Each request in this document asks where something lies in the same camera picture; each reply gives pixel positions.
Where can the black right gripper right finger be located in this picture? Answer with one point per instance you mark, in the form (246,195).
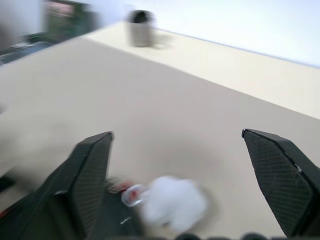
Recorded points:
(282,180)

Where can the dark monitor screen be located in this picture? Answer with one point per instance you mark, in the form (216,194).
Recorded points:
(67,20)

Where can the dark desk equipment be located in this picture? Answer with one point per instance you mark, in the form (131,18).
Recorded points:
(22,48)

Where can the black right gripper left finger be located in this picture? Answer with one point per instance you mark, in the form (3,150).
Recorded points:
(75,190)

